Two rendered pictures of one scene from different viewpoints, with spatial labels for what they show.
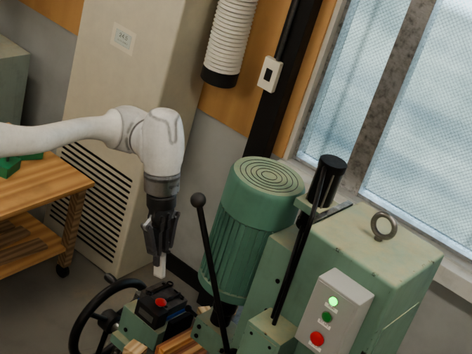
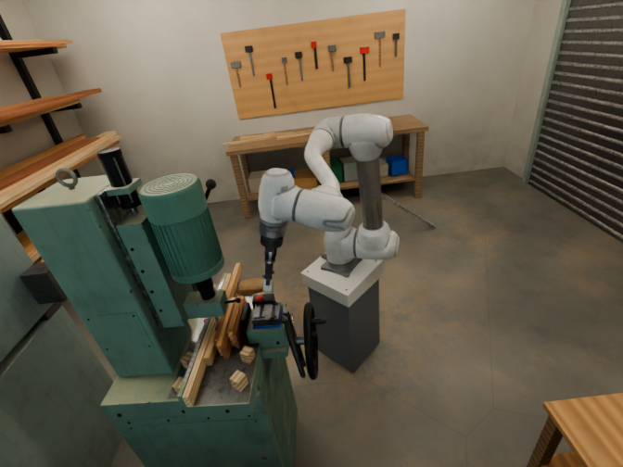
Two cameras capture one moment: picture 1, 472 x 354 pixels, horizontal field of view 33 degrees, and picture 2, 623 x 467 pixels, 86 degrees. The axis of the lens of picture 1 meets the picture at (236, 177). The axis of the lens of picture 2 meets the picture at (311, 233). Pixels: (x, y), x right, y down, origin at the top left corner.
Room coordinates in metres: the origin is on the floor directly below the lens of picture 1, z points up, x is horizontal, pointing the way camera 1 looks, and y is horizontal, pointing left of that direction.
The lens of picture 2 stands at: (2.58, -0.16, 1.83)
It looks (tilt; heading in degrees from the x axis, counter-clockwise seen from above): 31 degrees down; 152
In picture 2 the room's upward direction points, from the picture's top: 8 degrees counter-clockwise
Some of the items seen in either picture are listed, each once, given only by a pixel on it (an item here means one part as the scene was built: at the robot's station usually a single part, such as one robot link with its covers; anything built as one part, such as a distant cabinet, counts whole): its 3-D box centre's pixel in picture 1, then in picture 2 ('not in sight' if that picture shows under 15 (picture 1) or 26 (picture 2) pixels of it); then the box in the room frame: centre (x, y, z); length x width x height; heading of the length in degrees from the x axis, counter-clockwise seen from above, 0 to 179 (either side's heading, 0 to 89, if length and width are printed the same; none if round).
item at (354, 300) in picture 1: (333, 317); not in sight; (1.27, -0.27, 1.40); 0.10 x 0.06 x 0.16; 58
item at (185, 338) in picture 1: (184, 345); (237, 319); (1.59, 0.00, 0.94); 0.19 x 0.02 x 0.07; 148
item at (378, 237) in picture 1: (383, 226); (67, 178); (1.41, -0.32, 1.55); 0.06 x 0.02 x 0.07; 58
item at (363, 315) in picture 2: not in sight; (346, 314); (1.28, 0.69, 0.30); 0.30 x 0.30 x 0.60; 16
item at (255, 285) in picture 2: not in sight; (252, 283); (1.41, 0.13, 0.92); 0.14 x 0.09 x 0.04; 58
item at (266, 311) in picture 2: (159, 302); (266, 309); (1.67, 0.09, 0.99); 0.13 x 0.11 x 0.06; 148
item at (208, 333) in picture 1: (220, 340); (207, 305); (1.55, -0.09, 1.03); 0.14 x 0.07 x 0.09; 58
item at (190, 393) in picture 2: not in sight; (213, 327); (1.56, -0.09, 0.92); 0.60 x 0.02 x 0.05; 148
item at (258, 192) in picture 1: (250, 231); (184, 229); (1.56, -0.07, 1.35); 0.18 x 0.18 x 0.31
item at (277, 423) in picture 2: not in sight; (224, 413); (1.50, -0.17, 0.36); 0.58 x 0.45 x 0.71; 58
